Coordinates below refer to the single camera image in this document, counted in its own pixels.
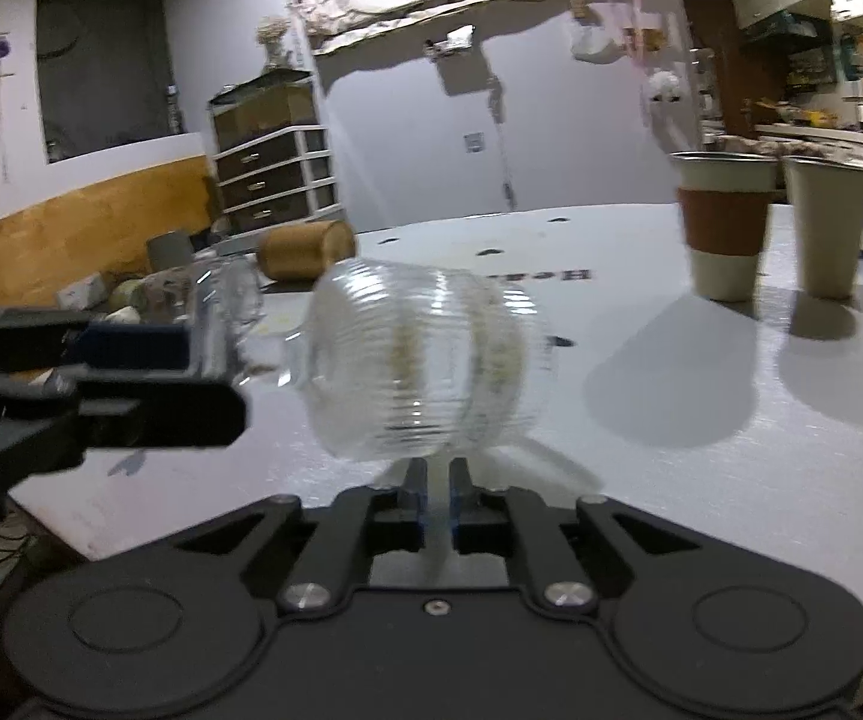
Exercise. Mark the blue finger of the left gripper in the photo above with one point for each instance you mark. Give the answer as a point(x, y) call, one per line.
point(36, 338)

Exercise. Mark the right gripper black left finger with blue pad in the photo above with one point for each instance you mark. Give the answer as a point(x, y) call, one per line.
point(360, 525)

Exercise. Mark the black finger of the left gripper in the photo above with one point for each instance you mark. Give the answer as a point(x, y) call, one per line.
point(49, 428)

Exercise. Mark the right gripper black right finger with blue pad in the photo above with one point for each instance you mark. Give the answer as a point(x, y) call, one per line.
point(520, 528)

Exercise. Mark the ribbed clear stemmed glass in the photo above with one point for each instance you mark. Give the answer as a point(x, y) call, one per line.
point(393, 361)

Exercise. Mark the clear glass mug brown bands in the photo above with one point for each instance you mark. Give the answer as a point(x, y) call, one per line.
point(218, 302)

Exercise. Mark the white paper cup yellow print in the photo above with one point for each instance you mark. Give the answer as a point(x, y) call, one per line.
point(127, 315)

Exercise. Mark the brown cork sleeve cup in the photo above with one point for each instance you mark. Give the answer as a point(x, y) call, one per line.
point(304, 252)

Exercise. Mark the beige cup brown sleeve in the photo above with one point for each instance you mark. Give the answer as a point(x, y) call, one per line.
point(724, 200)

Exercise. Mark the plain beige tall cup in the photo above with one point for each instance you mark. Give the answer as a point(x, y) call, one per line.
point(827, 201)

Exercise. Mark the grey cylindrical bin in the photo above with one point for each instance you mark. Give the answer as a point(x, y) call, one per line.
point(172, 249)

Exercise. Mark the dark covered window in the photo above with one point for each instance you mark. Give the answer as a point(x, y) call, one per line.
point(105, 75)

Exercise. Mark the white three drawer cabinet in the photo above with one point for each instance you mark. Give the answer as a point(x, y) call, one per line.
point(279, 178)

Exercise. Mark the glass fish tank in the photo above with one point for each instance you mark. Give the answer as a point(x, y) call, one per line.
point(279, 98)

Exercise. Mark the dried flower bouquet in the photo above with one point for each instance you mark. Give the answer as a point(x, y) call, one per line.
point(273, 36)

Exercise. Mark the chair draped with cloth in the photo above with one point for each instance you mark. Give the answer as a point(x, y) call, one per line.
point(775, 147)

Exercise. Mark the white plush sheep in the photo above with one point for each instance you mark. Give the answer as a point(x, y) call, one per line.
point(663, 86)

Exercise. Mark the white hanging bag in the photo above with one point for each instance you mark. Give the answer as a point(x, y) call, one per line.
point(592, 42)

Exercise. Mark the white wall power socket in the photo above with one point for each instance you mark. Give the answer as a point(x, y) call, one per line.
point(84, 294)

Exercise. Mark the wall switch plate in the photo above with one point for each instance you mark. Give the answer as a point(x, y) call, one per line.
point(474, 142)

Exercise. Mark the small wall shelf with items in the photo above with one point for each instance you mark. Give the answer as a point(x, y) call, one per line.
point(455, 42)

